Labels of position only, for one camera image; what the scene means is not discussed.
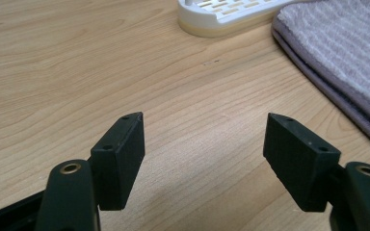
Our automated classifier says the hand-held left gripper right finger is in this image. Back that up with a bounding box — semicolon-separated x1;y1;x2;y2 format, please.
262;112;342;213

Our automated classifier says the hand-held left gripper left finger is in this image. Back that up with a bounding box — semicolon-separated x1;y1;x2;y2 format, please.
90;111;146;212

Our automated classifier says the grey striped towel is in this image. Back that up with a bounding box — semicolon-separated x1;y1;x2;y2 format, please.
271;0;370;157

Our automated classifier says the white slotted plastic tray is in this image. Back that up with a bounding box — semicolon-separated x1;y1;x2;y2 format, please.
177;0;306;39

